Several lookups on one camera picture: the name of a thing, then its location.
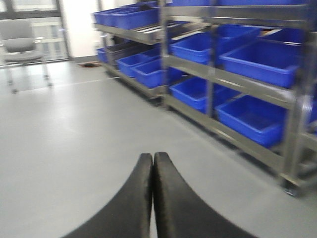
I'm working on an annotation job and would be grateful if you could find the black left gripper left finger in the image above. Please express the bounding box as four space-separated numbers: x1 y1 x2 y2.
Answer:
64 153 153 238

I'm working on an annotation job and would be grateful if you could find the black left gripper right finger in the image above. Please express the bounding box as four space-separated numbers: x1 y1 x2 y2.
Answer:
153 152 254 238

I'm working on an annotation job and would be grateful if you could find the blue bin bottom shelf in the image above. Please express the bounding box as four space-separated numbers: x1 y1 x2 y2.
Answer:
169 76 238 115
215 95 287 148

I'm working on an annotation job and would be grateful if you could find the blue bin shelf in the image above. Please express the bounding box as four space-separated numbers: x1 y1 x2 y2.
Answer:
169 76 238 115
219 40 301 88
215 95 287 148
170 24 261 66

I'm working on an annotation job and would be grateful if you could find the near stainless steel shelf rack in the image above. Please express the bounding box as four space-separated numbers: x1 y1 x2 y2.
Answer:
159 0 317 196

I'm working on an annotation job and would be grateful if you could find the stainless steel shelf rack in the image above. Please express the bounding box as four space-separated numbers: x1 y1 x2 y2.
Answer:
93 1 211 100
159 0 317 196

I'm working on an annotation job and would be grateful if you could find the blue bin middle shelf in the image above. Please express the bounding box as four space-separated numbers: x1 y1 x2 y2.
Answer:
219 40 301 88
170 24 261 66

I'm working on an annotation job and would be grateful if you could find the far stainless steel shelf rack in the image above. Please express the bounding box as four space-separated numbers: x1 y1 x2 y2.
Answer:
93 1 211 100

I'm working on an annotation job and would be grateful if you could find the blue bin far rack bottom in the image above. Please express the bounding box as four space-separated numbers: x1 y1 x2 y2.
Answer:
116 48 183 89

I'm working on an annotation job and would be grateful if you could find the blue bin rack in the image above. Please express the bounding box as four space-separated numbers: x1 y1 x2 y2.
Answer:
93 1 159 30
116 48 183 89

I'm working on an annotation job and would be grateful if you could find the blue bin far rack top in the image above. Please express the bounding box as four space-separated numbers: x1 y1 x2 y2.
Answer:
93 1 159 30

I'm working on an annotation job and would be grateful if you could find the grey office chair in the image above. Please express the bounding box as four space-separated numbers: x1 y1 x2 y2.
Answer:
0 19 53 94

